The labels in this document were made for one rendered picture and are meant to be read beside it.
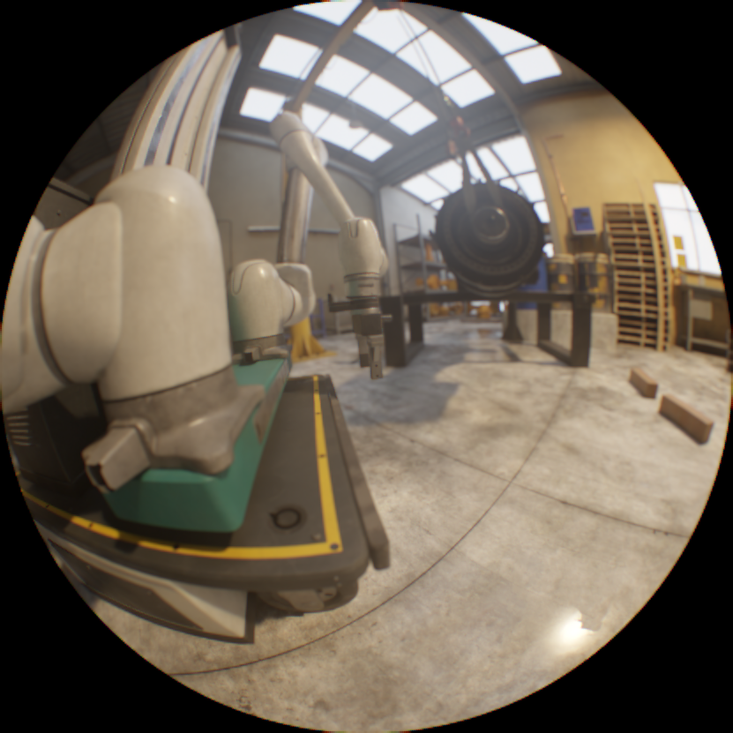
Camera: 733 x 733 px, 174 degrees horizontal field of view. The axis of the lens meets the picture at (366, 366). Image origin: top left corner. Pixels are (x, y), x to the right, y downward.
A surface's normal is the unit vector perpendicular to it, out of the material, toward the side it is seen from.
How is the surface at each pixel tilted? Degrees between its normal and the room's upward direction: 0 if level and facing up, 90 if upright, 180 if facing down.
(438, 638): 0
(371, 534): 0
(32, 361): 127
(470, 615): 0
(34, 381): 140
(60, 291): 92
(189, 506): 90
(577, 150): 90
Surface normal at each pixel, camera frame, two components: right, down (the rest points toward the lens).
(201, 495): 0.22, 0.20
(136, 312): 0.59, 0.18
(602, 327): -0.80, 0.20
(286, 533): -0.09, -0.97
